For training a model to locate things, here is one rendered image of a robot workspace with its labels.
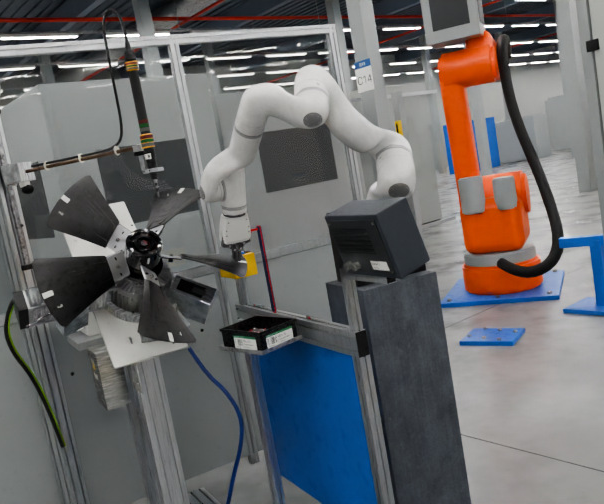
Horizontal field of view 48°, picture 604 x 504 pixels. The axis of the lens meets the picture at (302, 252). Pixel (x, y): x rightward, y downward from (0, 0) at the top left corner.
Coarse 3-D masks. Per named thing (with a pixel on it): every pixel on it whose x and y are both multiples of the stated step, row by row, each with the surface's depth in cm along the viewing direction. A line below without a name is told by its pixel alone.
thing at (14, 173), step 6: (24, 162) 251; (30, 162) 253; (6, 168) 251; (12, 168) 249; (18, 168) 248; (24, 168) 251; (30, 168) 253; (6, 174) 251; (12, 174) 250; (18, 174) 249; (24, 174) 250; (30, 174) 253; (6, 180) 252; (12, 180) 251; (18, 180) 249; (24, 180) 250; (30, 180) 253; (6, 186) 254
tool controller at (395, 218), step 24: (336, 216) 188; (360, 216) 178; (384, 216) 172; (408, 216) 176; (336, 240) 193; (360, 240) 182; (384, 240) 174; (408, 240) 176; (360, 264) 189; (384, 264) 179; (408, 264) 177
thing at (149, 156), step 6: (126, 42) 221; (126, 48) 221; (126, 54) 220; (132, 54) 221; (126, 60) 223; (132, 60) 224; (144, 150) 225; (150, 150) 225; (150, 156) 225; (150, 162) 225; (156, 162) 227; (150, 168) 225; (150, 174) 226; (156, 174) 226
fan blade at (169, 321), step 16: (144, 288) 212; (160, 288) 221; (144, 304) 208; (160, 304) 214; (144, 320) 204; (160, 320) 209; (176, 320) 216; (144, 336) 201; (160, 336) 205; (176, 336) 210; (192, 336) 217
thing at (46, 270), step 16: (80, 256) 212; (96, 256) 215; (48, 272) 207; (64, 272) 209; (80, 272) 212; (96, 272) 215; (48, 288) 206; (64, 288) 209; (80, 288) 212; (96, 288) 215; (48, 304) 206; (80, 304) 212; (64, 320) 208
